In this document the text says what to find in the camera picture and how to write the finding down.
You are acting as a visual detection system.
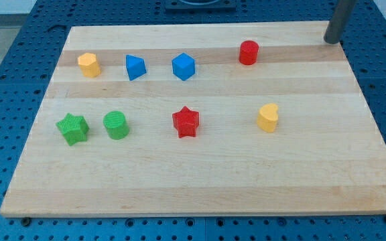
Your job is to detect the red star block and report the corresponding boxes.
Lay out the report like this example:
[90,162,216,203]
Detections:
[172,106,200,138]

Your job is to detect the yellow hexagon block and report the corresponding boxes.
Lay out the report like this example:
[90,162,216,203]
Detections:
[77,53,101,78]

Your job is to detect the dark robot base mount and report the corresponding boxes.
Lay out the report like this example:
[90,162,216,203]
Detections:
[164,0,237,11]

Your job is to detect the blue cube block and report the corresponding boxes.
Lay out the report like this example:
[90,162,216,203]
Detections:
[172,53,196,81]

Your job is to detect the green star block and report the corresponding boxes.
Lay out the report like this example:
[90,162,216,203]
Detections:
[56,113,89,146]

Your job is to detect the green cylinder block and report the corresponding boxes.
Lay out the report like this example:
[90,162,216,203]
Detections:
[103,110,130,140]

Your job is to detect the yellow heart block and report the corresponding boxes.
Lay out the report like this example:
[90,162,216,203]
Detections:
[257,103,279,133]

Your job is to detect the red cylinder block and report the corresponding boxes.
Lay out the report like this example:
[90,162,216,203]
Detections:
[239,40,259,65]

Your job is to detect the light wooden board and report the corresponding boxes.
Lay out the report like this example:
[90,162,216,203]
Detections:
[0,21,386,218]

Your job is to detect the blue triangle block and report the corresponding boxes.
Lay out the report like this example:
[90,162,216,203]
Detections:
[125,55,147,81]

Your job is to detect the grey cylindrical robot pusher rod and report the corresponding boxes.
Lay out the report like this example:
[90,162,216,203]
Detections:
[323,0,357,44]

